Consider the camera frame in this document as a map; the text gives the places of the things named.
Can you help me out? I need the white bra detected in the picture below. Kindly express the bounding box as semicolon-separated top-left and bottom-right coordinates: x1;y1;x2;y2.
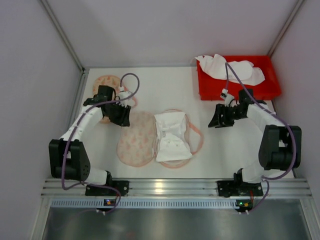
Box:
154;110;192;163

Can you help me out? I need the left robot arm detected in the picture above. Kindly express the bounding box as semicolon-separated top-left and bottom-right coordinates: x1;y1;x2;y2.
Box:
48;85;134;190

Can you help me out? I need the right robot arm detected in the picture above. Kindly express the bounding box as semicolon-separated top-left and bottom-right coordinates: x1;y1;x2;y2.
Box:
208;88;302;184

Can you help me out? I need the red plastic tray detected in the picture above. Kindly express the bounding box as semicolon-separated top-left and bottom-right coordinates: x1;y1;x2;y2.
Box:
196;55;282;101

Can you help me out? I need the white bras pile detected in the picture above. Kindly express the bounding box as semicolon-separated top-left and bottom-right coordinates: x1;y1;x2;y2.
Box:
195;54;266;86

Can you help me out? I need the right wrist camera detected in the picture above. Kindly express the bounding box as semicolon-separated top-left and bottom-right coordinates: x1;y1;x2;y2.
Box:
220;88;235;107

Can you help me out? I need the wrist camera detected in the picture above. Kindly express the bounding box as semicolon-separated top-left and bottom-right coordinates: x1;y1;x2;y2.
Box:
220;88;235;107
117;86;135;107

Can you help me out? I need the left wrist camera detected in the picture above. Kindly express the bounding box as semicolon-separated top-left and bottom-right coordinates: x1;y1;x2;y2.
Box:
117;86;135;107

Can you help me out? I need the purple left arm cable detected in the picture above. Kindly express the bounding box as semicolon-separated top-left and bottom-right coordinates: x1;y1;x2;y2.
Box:
61;72;140;210

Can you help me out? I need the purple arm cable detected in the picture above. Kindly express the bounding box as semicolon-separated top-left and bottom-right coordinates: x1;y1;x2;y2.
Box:
224;61;297;211
61;72;140;210

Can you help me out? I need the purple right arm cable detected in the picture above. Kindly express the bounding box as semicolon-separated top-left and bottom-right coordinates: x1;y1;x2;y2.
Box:
224;61;297;211

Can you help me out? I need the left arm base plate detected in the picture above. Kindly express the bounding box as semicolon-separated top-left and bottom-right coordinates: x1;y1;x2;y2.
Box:
85;180;130;197

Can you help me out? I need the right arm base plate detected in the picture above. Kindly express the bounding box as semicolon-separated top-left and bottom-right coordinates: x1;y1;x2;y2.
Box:
217;180;264;198

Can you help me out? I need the aluminium front rail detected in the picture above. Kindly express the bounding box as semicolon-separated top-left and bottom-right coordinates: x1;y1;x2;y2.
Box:
40;178;312;199

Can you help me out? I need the slotted cable duct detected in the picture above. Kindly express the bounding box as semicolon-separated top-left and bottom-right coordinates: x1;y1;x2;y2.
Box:
49;198;301;209

